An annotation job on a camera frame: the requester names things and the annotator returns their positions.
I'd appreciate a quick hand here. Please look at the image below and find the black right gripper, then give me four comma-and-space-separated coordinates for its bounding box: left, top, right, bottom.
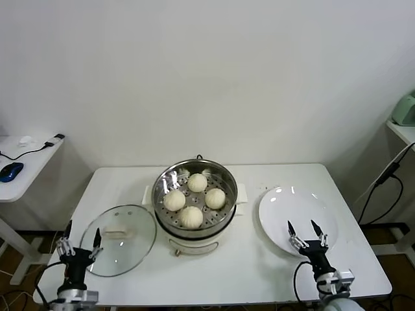
287, 220, 335, 276

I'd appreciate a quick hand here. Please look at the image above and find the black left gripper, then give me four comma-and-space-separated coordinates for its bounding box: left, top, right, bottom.
56, 220, 104, 286

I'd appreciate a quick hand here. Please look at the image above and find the glass lid with cream handle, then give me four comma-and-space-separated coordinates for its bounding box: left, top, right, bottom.
78, 203, 158, 278

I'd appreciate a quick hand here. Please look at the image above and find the white steamed baozi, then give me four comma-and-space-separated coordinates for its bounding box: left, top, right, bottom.
204, 188, 227, 210
187, 173, 209, 193
163, 189, 187, 211
179, 205, 204, 230

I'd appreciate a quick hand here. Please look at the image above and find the stainless steel steamer basket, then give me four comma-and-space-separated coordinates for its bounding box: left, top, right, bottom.
151, 158, 237, 239

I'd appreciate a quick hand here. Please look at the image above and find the white round plate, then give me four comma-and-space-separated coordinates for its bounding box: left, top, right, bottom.
258, 186, 340, 259

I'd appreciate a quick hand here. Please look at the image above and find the white side desk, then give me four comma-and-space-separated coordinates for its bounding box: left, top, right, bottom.
0, 135, 65, 286

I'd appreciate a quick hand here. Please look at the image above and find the blue computer mouse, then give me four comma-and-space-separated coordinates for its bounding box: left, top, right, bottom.
0, 162, 25, 183

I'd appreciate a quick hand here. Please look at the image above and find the black pen on shelf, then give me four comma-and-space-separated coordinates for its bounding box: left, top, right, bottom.
44, 133, 65, 148

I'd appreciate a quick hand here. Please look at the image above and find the cream electric cooker base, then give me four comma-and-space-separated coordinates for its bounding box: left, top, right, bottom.
141, 183, 249, 259

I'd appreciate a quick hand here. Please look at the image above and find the white side table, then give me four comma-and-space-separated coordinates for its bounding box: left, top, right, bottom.
360, 119, 415, 256

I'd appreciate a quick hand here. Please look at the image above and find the pale green appliance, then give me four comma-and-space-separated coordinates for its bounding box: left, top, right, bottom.
392, 92, 415, 127

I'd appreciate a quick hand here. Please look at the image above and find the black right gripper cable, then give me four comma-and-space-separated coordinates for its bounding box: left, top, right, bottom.
293, 260, 314, 304

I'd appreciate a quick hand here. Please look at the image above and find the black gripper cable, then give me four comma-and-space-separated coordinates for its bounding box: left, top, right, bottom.
34, 261, 67, 305
293, 260, 314, 304

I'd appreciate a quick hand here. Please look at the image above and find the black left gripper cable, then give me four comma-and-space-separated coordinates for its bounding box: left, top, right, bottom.
34, 261, 67, 305

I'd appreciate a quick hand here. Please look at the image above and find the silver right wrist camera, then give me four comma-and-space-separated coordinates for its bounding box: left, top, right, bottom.
335, 268, 355, 289

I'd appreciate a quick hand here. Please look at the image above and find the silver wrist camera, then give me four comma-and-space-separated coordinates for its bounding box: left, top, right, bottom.
335, 268, 355, 289
77, 290, 99, 305

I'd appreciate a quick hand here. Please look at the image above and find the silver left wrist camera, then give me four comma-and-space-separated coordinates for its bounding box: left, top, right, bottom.
77, 290, 99, 305

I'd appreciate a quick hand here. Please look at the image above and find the black hanging cable with adapter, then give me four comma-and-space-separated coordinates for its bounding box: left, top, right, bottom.
358, 161, 405, 224

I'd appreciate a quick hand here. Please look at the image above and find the black thin desk cable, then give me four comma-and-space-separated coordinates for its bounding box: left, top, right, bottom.
0, 144, 49, 161

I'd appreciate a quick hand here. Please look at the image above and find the white hanging cable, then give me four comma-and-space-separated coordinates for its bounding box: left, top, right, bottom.
353, 142, 415, 205

